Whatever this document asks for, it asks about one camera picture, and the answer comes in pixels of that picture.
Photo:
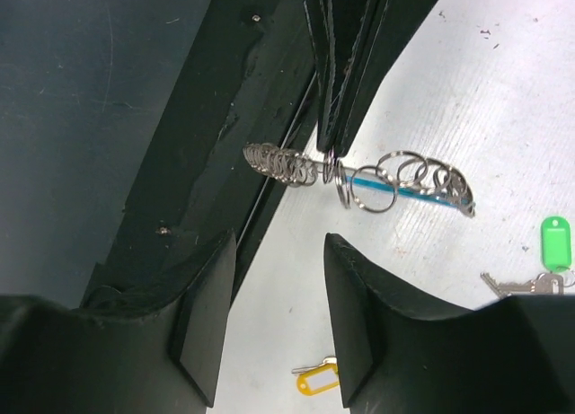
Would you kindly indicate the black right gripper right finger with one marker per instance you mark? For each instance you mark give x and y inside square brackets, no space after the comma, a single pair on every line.
[402,350]

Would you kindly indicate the green tag key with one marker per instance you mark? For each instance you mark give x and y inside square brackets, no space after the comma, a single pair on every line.
[555,272]

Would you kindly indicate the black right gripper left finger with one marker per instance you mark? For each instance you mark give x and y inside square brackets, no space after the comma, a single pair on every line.
[154,348]

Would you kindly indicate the yellow tag key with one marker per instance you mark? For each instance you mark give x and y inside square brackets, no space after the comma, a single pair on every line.
[312,380]

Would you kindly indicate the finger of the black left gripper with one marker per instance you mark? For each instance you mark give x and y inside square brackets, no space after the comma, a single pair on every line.
[338,30]
[390,26]

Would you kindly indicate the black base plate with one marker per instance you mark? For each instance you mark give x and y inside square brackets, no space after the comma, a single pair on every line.
[248,79]

